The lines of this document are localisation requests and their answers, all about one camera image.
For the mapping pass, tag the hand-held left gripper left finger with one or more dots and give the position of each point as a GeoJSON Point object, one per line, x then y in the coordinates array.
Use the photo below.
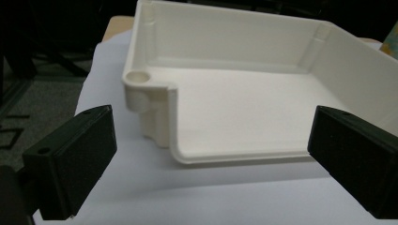
{"type": "Point", "coordinates": [72, 162]}

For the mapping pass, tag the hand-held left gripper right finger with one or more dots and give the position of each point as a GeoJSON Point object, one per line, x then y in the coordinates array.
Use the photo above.
{"type": "Point", "coordinates": [359, 162]}

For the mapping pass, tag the white plastic tray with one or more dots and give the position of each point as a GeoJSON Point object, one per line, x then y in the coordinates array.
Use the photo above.
{"type": "Point", "coordinates": [250, 109]}

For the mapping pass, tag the black metal stand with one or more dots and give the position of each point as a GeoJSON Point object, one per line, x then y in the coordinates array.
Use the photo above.
{"type": "Point", "coordinates": [72, 67]}

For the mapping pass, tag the white paper sheet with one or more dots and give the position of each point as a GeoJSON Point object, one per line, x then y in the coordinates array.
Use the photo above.
{"type": "Point", "coordinates": [187, 200]}

